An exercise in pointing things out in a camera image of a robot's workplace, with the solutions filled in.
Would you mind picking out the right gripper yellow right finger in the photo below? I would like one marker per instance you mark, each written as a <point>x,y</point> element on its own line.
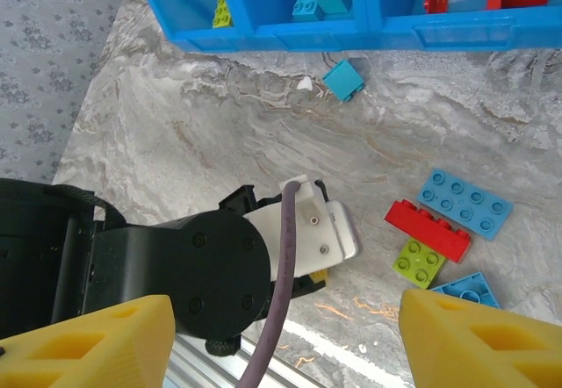
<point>439,331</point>

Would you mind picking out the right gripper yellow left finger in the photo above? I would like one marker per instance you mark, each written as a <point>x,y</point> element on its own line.
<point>131,326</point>

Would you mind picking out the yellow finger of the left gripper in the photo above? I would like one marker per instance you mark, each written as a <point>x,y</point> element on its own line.
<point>318,275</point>

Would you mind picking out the blue lego brick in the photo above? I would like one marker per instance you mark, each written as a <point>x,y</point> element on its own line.
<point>470,287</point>

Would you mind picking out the small green lego plate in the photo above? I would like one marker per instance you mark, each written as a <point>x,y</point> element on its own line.
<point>417,265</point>

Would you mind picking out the long red lego brick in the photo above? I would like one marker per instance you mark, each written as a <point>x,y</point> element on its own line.
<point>421,230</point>

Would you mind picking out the wide blue lego plate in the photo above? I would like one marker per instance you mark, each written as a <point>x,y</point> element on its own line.
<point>465,203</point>

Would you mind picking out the small white scrap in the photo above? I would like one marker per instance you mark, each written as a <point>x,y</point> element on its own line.
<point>304,84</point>

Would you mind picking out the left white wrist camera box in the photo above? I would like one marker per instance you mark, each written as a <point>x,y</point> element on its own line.
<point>316,230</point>

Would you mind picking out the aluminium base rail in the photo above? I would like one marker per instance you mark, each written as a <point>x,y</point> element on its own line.
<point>206,370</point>

